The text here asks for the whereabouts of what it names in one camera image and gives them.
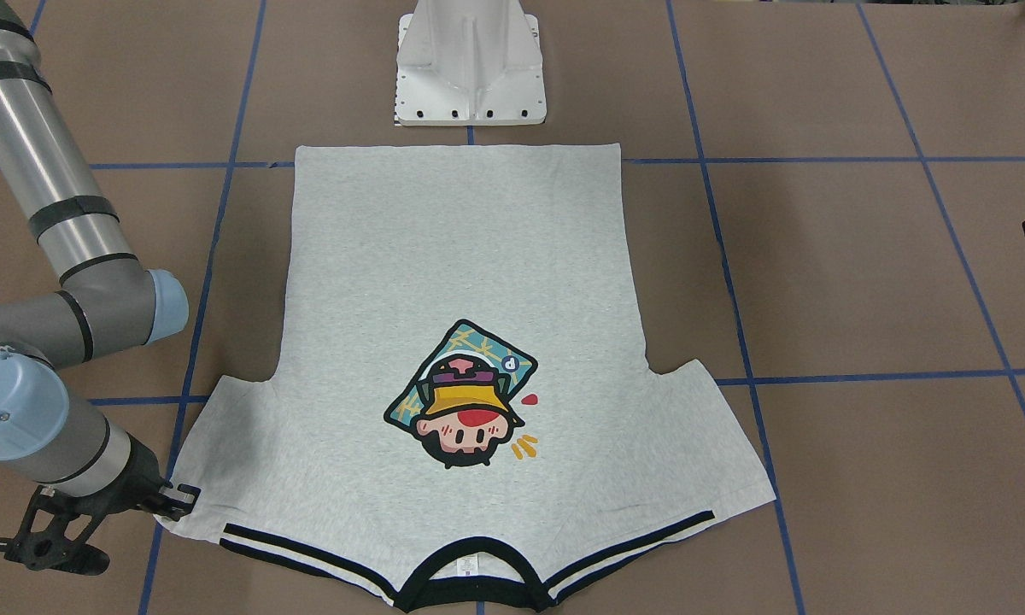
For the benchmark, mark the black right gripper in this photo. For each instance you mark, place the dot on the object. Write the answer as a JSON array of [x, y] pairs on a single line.
[[139, 477]]

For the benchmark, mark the grey cartoon print t-shirt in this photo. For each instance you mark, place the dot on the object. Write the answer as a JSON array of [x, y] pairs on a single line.
[[462, 409]]

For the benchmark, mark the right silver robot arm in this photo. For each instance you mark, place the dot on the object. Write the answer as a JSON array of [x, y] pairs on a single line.
[[101, 301]]

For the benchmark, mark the white camera mast base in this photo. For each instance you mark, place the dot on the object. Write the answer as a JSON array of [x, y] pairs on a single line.
[[469, 63]]

